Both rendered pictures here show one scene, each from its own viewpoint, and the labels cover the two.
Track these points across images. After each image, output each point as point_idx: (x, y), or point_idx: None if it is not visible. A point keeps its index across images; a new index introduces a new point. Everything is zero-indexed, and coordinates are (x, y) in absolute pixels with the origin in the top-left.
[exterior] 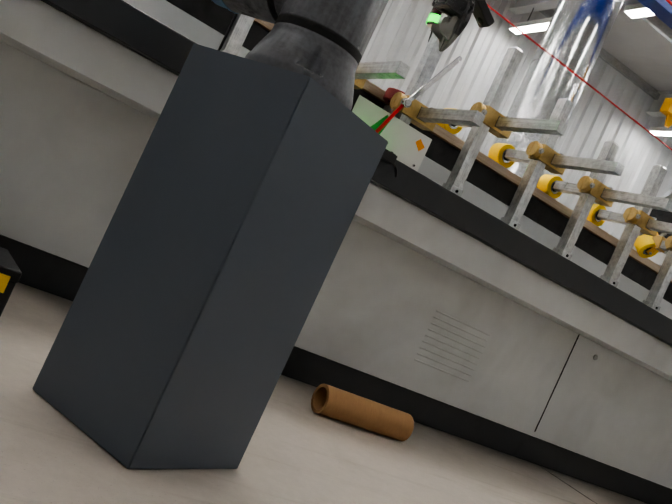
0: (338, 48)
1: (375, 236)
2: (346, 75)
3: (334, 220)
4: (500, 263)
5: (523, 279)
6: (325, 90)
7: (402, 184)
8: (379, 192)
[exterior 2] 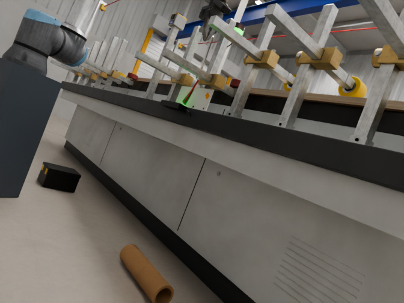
0: (12, 44)
1: (240, 174)
2: (11, 49)
3: None
4: (278, 163)
5: (308, 177)
6: None
7: (193, 120)
8: (192, 131)
